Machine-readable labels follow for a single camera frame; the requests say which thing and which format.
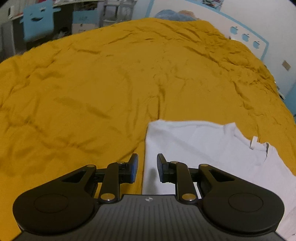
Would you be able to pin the wall socket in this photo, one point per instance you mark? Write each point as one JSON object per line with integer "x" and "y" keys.
{"x": 286, "y": 65}

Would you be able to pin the blue pillow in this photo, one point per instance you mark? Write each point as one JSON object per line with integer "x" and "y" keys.
{"x": 173, "y": 15}

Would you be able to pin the white t-shirt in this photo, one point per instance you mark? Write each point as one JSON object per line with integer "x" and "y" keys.
{"x": 196, "y": 143}

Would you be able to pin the blue apple wall sticker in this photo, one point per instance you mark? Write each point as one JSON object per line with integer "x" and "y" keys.
{"x": 256, "y": 44}
{"x": 245, "y": 37}
{"x": 234, "y": 30}

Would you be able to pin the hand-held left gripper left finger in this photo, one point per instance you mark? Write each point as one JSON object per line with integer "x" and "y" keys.
{"x": 133, "y": 168}

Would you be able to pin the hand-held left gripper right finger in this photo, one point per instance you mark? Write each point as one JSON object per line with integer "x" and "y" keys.
{"x": 160, "y": 168}

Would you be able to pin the blue smiley face chair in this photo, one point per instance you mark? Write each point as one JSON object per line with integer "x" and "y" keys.
{"x": 38, "y": 19}

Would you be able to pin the mustard yellow blanket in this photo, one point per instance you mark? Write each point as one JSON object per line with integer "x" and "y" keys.
{"x": 92, "y": 81}

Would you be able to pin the wall poster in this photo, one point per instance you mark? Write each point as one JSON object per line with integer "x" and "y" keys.
{"x": 211, "y": 4}

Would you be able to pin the grey metal rack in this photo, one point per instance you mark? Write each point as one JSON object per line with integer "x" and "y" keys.
{"x": 115, "y": 11}

